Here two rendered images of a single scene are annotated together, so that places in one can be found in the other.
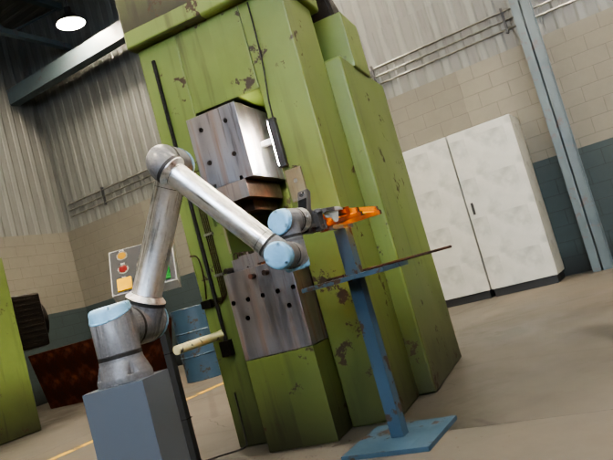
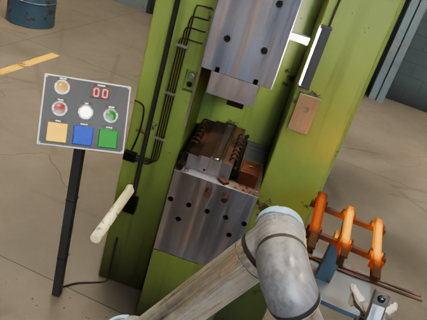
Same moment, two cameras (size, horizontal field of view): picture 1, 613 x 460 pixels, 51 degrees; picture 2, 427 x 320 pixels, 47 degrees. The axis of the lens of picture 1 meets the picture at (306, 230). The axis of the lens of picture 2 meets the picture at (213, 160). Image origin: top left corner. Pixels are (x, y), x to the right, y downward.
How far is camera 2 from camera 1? 2.10 m
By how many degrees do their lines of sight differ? 37
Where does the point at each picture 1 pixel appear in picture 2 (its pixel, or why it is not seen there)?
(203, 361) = (30, 11)
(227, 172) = (242, 65)
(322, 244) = (287, 180)
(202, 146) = (229, 12)
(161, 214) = (228, 298)
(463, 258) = not seen: hidden behind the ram
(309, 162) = (332, 101)
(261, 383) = (158, 272)
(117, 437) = not seen: outside the picture
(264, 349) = (179, 251)
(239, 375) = (129, 228)
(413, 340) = not seen: hidden behind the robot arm
